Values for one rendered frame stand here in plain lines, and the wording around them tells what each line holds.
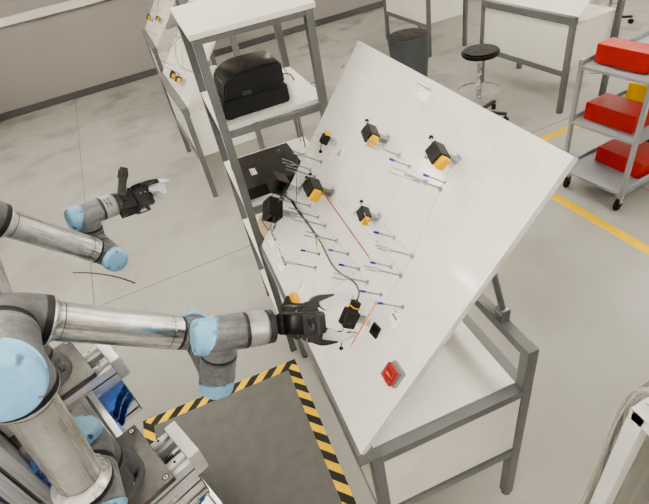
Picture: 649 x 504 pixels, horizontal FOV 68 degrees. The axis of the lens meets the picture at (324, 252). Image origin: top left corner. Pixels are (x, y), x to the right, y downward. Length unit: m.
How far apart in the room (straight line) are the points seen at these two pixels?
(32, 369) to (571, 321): 2.78
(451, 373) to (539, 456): 0.91
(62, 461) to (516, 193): 1.12
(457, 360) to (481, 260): 0.65
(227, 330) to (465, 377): 1.05
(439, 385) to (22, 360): 1.32
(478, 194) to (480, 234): 0.11
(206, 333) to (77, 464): 0.33
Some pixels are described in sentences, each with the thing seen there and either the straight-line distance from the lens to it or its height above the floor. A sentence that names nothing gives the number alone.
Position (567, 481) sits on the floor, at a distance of 2.59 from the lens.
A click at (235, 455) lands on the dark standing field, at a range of 2.72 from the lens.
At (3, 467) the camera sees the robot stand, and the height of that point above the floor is 1.31.
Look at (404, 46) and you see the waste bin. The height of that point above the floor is 0.57.
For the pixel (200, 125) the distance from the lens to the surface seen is 4.39.
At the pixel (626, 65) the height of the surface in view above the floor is 0.99.
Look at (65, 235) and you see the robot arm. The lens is 1.56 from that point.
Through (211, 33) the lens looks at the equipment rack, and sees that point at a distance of 2.01.
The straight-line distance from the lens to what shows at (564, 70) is 5.18.
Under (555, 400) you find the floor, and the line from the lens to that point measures 2.79.
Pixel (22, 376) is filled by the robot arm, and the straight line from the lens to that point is 0.87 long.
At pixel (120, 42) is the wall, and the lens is 8.57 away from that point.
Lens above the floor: 2.28
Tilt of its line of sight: 39 degrees down
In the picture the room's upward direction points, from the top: 12 degrees counter-clockwise
